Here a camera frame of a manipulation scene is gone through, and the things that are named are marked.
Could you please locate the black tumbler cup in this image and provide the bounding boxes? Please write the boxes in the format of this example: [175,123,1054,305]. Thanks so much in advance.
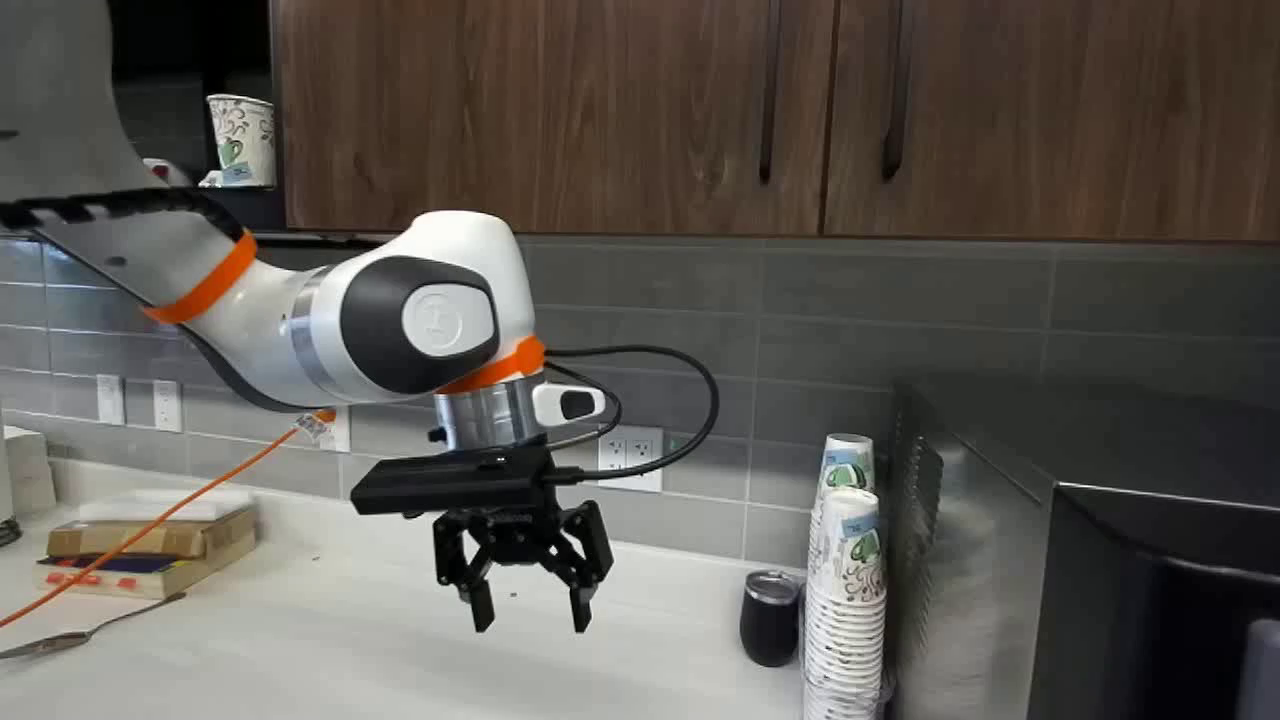
[740,567,803,667]

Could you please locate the front paper cup stack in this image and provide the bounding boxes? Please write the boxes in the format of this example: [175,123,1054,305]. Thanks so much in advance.
[803,488,889,720]

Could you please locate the upper cardboard box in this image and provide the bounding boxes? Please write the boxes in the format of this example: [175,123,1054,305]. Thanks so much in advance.
[46,494,254,559]

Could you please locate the paper cup stack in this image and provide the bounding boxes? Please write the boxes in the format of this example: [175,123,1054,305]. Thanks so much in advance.
[803,488,889,720]
[820,433,874,494]

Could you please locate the white wall outlet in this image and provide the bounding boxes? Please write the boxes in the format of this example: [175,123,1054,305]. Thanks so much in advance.
[594,424,664,494]

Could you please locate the cardboard box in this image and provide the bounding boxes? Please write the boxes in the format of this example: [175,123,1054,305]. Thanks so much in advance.
[35,538,254,600]
[46,494,254,559]

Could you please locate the orange cable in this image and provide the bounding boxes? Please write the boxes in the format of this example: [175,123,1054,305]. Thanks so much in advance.
[0,407,334,635]

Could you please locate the stainless steel appliance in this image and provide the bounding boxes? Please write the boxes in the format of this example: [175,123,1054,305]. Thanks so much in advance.
[889,379,1280,720]

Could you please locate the black door handle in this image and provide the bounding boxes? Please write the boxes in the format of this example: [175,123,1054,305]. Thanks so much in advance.
[879,0,911,185]
[757,0,782,189]

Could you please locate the wooden cabinet door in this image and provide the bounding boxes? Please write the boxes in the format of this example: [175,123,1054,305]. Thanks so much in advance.
[824,0,1280,243]
[271,0,834,237]

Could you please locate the rear paper cup stack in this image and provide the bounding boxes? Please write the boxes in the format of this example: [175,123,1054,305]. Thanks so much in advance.
[820,433,874,494]

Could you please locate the black camera cable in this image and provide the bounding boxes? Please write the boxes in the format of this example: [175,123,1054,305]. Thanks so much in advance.
[535,344,723,488]

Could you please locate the lower cardboard box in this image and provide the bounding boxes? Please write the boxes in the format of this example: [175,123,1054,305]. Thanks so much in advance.
[35,538,254,600]

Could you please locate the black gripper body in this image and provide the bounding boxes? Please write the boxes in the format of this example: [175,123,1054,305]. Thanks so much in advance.
[434,502,594,566]

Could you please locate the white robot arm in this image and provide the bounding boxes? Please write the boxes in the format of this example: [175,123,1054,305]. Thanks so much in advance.
[0,189,612,625]

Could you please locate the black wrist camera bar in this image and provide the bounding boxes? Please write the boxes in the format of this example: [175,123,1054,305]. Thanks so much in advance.
[350,447,551,515]

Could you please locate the white light switch plate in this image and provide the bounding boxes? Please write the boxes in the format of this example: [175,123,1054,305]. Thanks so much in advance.
[96,376,122,424]

